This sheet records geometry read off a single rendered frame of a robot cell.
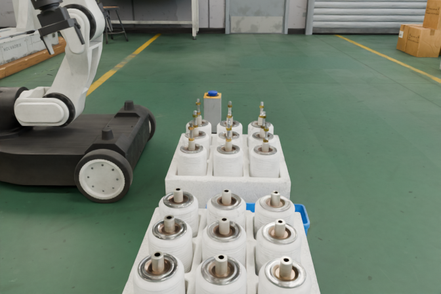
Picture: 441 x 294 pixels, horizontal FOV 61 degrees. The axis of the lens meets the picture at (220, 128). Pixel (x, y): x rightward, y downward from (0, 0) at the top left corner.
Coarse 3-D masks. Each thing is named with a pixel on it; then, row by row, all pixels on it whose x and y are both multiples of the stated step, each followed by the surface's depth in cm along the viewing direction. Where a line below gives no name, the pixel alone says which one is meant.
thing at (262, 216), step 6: (258, 204) 91; (258, 210) 90; (264, 210) 88; (288, 210) 88; (294, 210) 90; (258, 216) 90; (264, 216) 88; (270, 216) 87; (276, 216) 87; (282, 216) 87; (288, 216) 88; (258, 222) 90; (264, 222) 89; (288, 222) 89; (258, 228) 91
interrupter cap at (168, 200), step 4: (172, 192) 95; (184, 192) 95; (164, 196) 93; (168, 196) 93; (172, 196) 93; (184, 196) 94; (188, 196) 93; (192, 196) 93; (164, 200) 91; (168, 200) 92; (172, 200) 92; (184, 200) 92; (188, 200) 92; (192, 200) 91; (164, 204) 90; (168, 204) 90; (172, 204) 90; (176, 204) 90; (180, 204) 90; (184, 204) 90; (188, 204) 90; (176, 208) 89; (180, 208) 89
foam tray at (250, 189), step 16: (176, 160) 129; (208, 160) 129; (176, 176) 119; (192, 176) 119; (208, 176) 119; (288, 176) 119; (192, 192) 118; (208, 192) 118; (240, 192) 117; (256, 192) 117; (288, 192) 117
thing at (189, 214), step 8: (160, 200) 94; (160, 208) 90; (168, 208) 89; (184, 208) 89; (192, 208) 90; (160, 216) 91; (176, 216) 88; (184, 216) 89; (192, 216) 90; (192, 224) 91; (192, 232) 92
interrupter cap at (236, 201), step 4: (216, 196) 93; (220, 196) 93; (232, 196) 93; (236, 196) 93; (212, 200) 92; (216, 200) 92; (220, 200) 92; (232, 200) 92; (236, 200) 92; (240, 200) 92; (212, 204) 90; (216, 204) 90; (220, 204) 90; (224, 204) 91; (228, 204) 91; (232, 204) 90; (236, 204) 90; (240, 204) 90; (220, 208) 88; (224, 208) 88; (228, 208) 88; (232, 208) 88; (236, 208) 89
